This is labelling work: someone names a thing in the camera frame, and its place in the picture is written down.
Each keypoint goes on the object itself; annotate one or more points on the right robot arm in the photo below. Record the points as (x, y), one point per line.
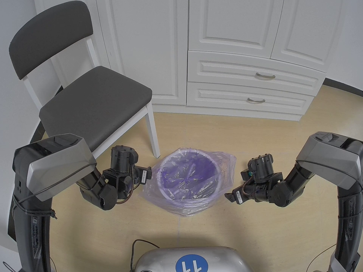
(329, 157)

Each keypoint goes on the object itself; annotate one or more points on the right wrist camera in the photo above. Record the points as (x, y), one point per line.
(231, 196)

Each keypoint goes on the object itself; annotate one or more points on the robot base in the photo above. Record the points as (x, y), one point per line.
(192, 259)

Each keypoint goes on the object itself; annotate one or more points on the white wardrobe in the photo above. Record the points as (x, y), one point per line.
(227, 10)

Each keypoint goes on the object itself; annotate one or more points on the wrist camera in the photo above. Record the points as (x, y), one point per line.
(231, 196)
(149, 176)

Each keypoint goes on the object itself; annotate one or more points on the grey seat white chair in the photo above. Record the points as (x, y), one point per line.
(93, 103)

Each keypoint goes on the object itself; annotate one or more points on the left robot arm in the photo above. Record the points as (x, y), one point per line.
(56, 166)

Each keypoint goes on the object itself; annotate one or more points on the white trash bin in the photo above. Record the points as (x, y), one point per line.
(192, 205)

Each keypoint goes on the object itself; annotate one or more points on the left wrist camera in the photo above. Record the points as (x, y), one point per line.
(149, 176)

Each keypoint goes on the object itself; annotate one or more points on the purple plastic bag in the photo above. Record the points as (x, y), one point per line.
(187, 177)

